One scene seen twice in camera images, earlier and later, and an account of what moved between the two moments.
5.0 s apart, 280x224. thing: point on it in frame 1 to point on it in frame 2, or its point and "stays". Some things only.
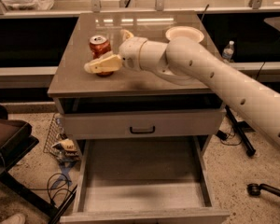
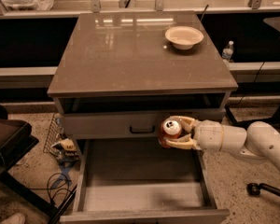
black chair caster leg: (255, 189) stays
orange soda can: (101, 45) to (170, 130)
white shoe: (16, 218) stays
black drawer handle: (142, 132) stays
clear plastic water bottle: (228, 52) stays
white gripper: (131, 53) to (208, 134)
